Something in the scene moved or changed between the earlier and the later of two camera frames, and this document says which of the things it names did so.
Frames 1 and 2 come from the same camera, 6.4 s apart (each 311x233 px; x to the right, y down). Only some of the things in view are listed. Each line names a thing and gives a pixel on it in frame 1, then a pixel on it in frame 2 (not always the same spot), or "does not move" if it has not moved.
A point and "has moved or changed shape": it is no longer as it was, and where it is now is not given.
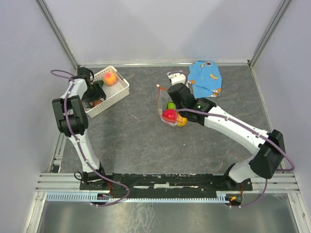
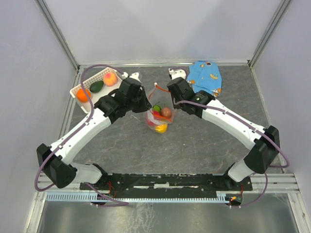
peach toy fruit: (110, 79) does not move
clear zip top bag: (166, 110) has moved or changed shape
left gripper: (99, 94) to (146, 105)
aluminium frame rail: (283, 182) does not move
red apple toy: (171, 114) to (156, 115)
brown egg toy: (95, 103) has moved or changed shape
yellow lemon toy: (181, 121) to (162, 128)
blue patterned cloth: (206, 77) does not move
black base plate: (162, 185) does not move
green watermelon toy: (170, 105) to (156, 108)
